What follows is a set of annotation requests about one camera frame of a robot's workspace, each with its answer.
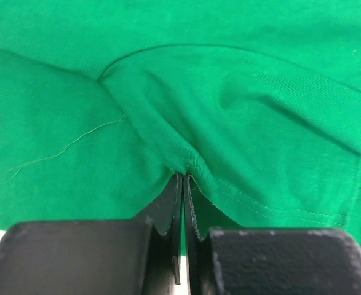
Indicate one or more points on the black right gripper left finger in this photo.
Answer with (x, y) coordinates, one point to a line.
(140, 255)

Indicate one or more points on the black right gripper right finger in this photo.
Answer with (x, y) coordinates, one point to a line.
(226, 258)

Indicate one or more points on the green t-shirt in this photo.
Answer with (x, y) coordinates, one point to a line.
(101, 102)

